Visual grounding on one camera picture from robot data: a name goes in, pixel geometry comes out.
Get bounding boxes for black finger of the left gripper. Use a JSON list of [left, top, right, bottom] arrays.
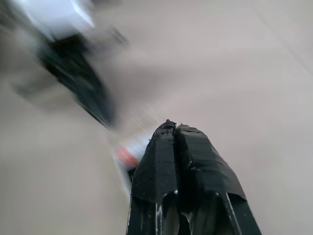
[[73, 73, 118, 130]]

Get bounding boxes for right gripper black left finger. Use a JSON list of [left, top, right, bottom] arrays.
[[126, 119, 182, 235]]

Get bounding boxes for white smartphone with black screen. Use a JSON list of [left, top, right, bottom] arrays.
[[107, 129, 154, 196]]

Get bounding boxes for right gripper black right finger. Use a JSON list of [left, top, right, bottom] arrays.
[[174, 122, 263, 235]]

